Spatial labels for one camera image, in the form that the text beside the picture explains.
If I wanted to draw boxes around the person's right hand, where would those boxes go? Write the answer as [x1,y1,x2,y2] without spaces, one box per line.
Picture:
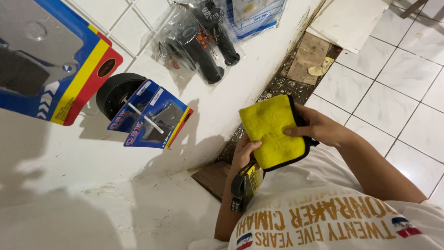
[284,103,351,148]

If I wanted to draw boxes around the person's left hand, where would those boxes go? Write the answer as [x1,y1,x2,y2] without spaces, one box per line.
[231,134,263,171]

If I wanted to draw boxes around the black yellow packaged item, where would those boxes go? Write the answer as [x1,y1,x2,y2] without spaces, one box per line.
[230,162,265,213]

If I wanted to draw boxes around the yellow microfiber cloth black edge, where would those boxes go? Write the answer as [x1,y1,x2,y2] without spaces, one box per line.
[239,94,320,173]

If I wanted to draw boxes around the brown wooden plank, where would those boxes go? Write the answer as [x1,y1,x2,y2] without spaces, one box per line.
[191,160,232,202]

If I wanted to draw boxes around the crumpled yellow scrap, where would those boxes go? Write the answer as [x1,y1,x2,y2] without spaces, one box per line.
[307,56,336,77]

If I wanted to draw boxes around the brown cardboard piece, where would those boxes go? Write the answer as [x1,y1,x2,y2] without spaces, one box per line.
[286,32,331,86]

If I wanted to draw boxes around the small blue brake pad pack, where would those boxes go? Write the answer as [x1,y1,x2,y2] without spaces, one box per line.
[124,100,194,150]
[107,79,161,133]

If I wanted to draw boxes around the person's white printed shirt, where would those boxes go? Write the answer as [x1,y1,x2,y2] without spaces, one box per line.
[189,144,444,250]

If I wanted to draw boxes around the white peg hook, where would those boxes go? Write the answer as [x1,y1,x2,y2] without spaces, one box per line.
[128,103,164,134]

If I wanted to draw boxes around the white flat board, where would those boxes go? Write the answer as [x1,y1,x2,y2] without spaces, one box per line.
[307,0,393,55]

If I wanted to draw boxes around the clear packet with blue print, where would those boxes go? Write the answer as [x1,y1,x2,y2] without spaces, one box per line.
[225,0,287,42]

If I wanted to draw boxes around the black rubber roller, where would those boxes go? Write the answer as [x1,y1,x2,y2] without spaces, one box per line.
[96,72,148,121]

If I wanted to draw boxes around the clear plastic bag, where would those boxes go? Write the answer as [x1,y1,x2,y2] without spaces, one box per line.
[140,0,247,88]

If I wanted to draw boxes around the grey wooden leg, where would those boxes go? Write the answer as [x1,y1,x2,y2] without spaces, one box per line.
[400,0,429,19]

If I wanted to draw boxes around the large blue brake pad pack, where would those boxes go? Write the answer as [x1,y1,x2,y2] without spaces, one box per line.
[0,0,124,127]

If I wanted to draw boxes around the black handlebar grip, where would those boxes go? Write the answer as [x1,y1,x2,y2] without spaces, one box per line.
[192,1,241,67]
[178,26,225,84]

